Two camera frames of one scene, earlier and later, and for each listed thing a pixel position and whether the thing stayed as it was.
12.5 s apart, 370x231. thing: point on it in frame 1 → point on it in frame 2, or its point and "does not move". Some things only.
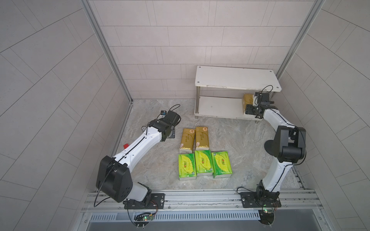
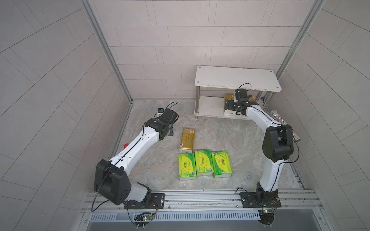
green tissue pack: (221, 165) does not move
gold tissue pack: (202, 138) → (229, 112)
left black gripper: (173, 134) does not move
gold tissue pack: (188, 140) does not move
